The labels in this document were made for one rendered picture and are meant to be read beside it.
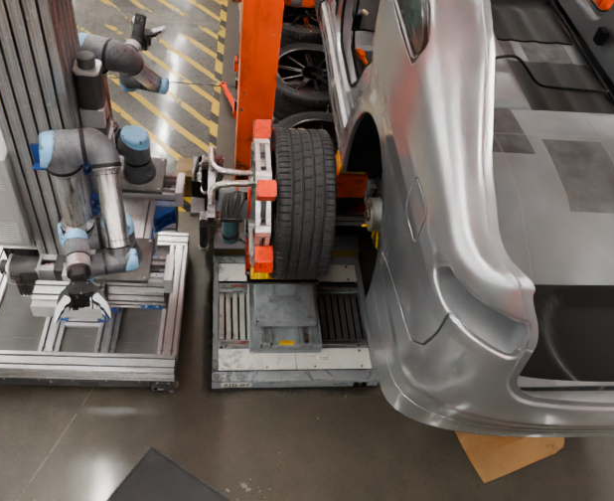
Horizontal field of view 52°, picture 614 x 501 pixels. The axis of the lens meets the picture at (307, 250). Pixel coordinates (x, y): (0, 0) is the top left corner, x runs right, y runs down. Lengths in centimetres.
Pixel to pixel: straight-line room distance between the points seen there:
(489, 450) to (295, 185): 164
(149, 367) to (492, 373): 166
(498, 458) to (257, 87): 207
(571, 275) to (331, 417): 129
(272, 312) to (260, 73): 116
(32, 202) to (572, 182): 228
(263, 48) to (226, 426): 172
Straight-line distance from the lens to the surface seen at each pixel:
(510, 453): 335
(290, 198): 245
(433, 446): 323
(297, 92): 401
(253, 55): 275
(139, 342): 310
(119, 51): 255
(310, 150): 255
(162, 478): 265
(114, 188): 216
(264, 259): 251
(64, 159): 216
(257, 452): 306
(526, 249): 278
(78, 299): 201
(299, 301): 322
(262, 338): 315
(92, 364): 304
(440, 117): 197
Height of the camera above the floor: 282
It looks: 49 degrees down
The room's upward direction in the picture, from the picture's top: 11 degrees clockwise
